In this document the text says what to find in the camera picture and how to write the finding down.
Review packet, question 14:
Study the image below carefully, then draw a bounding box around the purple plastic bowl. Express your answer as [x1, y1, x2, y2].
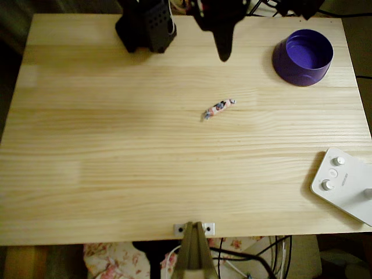
[271, 28, 335, 88]

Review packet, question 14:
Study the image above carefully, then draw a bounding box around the pink white candy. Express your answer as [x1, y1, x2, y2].
[200, 98, 237, 123]

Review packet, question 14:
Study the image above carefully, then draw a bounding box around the black device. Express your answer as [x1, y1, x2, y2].
[275, 0, 326, 20]

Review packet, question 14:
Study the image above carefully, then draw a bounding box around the thin black cable bundle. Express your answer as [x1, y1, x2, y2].
[269, 234, 293, 279]

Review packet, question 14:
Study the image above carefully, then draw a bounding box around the white metal mounting bracket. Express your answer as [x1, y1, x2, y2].
[173, 222, 216, 236]

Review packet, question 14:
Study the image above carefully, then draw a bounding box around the thick black cable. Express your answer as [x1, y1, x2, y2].
[209, 246, 278, 279]

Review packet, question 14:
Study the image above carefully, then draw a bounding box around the white cable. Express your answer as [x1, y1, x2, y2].
[164, 244, 183, 279]

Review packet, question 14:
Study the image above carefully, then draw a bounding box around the white lamp base with knobs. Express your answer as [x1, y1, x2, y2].
[309, 147, 372, 228]

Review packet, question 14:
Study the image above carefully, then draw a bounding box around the floral pink fabric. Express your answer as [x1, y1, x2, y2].
[83, 235, 264, 279]

